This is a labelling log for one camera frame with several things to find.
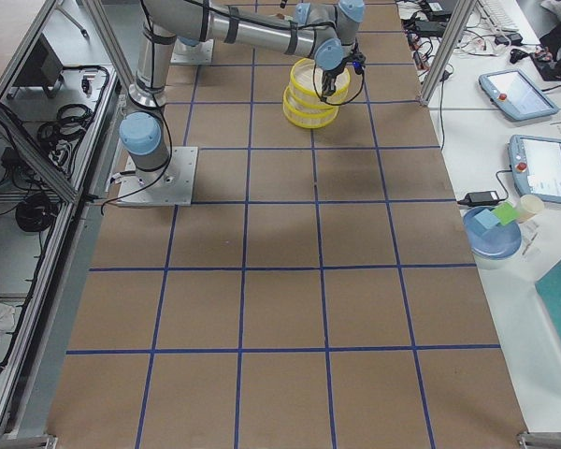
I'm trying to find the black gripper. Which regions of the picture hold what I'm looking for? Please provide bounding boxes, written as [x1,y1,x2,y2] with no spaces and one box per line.
[321,58,347,99]

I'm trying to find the yellow bamboo steamer layer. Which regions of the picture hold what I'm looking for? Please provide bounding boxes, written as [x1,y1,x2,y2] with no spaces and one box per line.
[288,58,351,109]
[282,87,338,129]

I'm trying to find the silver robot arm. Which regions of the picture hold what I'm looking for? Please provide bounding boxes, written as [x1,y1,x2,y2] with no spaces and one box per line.
[120,1,365,206]

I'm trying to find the black power adapter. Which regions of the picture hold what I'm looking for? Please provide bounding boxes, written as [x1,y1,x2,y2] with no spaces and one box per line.
[458,190,503,208]

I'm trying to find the upper blue teach pendant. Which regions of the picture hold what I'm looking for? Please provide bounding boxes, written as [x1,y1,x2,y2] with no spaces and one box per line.
[478,69,559,122]

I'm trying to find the blue teach pendant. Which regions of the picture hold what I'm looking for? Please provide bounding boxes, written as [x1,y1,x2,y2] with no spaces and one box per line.
[508,135,561,204]
[478,69,559,122]

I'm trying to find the blue sponge block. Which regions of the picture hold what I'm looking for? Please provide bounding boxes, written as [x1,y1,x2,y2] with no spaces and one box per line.
[469,209,500,238]

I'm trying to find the green sponge block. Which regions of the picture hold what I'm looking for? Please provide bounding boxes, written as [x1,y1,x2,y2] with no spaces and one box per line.
[491,201,519,226]

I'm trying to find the blue plate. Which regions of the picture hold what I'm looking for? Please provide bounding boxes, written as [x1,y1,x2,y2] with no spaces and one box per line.
[463,206,522,260]

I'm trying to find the lower blue teach pendant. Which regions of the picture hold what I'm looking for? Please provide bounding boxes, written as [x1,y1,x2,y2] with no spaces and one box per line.
[508,135,561,204]

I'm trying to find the beige cup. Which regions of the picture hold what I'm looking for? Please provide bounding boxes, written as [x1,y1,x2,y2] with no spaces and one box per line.
[515,195,545,223]

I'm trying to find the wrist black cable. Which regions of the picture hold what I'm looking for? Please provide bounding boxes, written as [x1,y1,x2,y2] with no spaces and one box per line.
[311,41,368,107]

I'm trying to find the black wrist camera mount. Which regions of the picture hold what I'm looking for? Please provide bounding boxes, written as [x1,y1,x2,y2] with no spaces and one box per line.
[346,41,366,76]

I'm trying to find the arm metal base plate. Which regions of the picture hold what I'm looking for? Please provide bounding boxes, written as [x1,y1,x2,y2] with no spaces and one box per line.
[115,146,198,207]
[170,36,214,65]

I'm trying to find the aluminium frame post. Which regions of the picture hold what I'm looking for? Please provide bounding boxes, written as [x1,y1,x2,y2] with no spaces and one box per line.
[418,0,476,106]

